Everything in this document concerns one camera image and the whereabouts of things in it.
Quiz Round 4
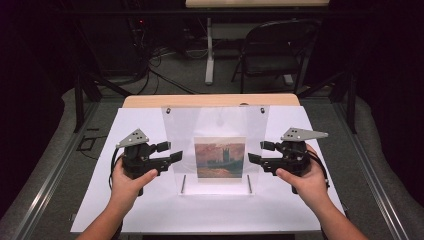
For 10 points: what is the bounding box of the clear acrylic picture frame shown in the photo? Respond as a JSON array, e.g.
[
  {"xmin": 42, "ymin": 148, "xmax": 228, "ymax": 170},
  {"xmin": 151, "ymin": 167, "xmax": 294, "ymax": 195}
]
[{"xmin": 161, "ymin": 104, "xmax": 270, "ymax": 197}]

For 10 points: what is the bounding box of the person's left hand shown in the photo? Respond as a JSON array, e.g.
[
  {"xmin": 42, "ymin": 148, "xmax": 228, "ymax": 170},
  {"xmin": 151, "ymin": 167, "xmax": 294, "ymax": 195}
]
[{"xmin": 109, "ymin": 162, "xmax": 160, "ymax": 205}]

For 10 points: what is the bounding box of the white-legged background desk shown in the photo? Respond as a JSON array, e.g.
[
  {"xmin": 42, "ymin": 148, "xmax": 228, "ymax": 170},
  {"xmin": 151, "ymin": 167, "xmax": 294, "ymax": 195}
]
[{"xmin": 184, "ymin": 0, "xmax": 331, "ymax": 86}]

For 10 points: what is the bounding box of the bundle of floor cables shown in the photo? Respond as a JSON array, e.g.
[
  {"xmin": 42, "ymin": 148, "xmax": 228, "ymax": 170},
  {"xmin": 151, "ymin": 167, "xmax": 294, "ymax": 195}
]
[{"xmin": 131, "ymin": 44, "xmax": 203, "ymax": 96}]

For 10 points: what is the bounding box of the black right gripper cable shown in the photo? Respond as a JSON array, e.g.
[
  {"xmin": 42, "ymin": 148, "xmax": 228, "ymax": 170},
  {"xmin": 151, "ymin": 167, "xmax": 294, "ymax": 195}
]
[{"xmin": 308, "ymin": 149, "xmax": 331, "ymax": 198}]

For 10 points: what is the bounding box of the aluminium floor rail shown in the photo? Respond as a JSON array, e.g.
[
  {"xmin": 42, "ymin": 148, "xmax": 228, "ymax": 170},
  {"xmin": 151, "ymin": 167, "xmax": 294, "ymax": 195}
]
[
  {"xmin": 331, "ymin": 99, "xmax": 413, "ymax": 240},
  {"xmin": 11, "ymin": 99, "xmax": 99, "ymax": 240}
]

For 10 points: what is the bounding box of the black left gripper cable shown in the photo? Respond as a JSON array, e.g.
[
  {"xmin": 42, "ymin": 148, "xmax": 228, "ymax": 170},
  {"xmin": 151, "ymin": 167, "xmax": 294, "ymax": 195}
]
[{"xmin": 108, "ymin": 148, "xmax": 125, "ymax": 192}]

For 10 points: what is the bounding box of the wooden table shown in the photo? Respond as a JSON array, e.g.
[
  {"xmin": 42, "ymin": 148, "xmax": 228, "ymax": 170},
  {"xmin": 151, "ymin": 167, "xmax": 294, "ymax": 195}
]
[{"xmin": 122, "ymin": 93, "xmax": 301, "ymax": 109}]

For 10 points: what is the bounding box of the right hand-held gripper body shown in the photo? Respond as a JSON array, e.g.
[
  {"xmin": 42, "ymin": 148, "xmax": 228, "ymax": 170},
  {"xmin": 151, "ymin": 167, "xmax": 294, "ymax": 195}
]
[{"xmin": 261, "ymin": 127, "xmax": 329, "ymax": 177}]

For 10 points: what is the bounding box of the black folding chair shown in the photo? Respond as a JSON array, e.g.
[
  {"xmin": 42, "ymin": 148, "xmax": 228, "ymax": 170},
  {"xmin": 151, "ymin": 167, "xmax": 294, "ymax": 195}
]
[{"xmin": 231, "ymin": 19, "xmax": 322, "ymax": 95}]

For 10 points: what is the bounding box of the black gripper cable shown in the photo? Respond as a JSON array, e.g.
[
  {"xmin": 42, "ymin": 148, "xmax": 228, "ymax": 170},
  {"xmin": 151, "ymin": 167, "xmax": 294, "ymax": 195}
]
[
  {"xmin": 108, "ymin": 148, "xmax": 125, "ymax": 192},
  {"xmin": 308, "ymin": 149, "xmax": 331, "ymax": 198}
]

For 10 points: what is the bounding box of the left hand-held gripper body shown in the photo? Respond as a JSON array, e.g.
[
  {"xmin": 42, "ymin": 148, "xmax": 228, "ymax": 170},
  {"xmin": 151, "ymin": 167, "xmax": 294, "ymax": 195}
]
[{"xmin": 115, "ymin": 128, "xmax": 173, "ymax": 181}]

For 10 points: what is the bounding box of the black metal stand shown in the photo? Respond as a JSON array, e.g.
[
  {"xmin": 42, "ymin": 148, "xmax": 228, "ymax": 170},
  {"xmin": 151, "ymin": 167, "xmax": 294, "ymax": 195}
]
[
  {"xmin": 296, "ymin": 70, "xmax": 358, "ymax": 135},
  {"xmin": 73, "ymin": 64, "xmax": 133, "ymax": 134}
]

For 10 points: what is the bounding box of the person's right hand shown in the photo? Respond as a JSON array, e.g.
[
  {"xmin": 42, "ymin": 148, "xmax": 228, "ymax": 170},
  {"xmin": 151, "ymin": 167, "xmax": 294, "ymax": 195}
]
[{"xmin": 275, "ymin": 144, "xmax": 330, "ymax": 210}]

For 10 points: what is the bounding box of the dark computer tower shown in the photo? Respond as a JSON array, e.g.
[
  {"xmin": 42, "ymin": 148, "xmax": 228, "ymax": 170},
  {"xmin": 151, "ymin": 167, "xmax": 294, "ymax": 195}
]
[{"xmin": 98, "ymin": 13, "xmax": 149, "ymax": 77}]

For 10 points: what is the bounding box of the white table cover sheet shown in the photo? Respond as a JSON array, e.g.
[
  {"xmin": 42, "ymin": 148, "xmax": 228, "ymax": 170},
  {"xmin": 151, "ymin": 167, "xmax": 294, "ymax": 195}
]
[{"xmin": 70, "ymin": 105, "xmax": 344, "ymax": 233}]

